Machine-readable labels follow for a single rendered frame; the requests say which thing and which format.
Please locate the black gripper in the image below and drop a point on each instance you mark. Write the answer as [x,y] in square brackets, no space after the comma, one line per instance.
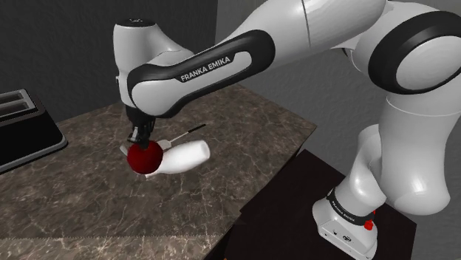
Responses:
[141,124]

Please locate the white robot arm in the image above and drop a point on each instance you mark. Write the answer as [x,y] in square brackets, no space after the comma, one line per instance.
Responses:
[414,144]

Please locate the red apple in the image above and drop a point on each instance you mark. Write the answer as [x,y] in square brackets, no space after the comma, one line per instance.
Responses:
[144,157]

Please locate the white vase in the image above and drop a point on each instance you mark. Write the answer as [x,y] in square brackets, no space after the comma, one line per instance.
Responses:
[183,157]

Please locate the black toaster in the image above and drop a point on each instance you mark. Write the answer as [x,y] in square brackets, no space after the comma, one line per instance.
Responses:
[21,133]

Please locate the dark robot stand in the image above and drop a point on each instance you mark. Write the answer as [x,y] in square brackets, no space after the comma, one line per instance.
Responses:
[288,209]

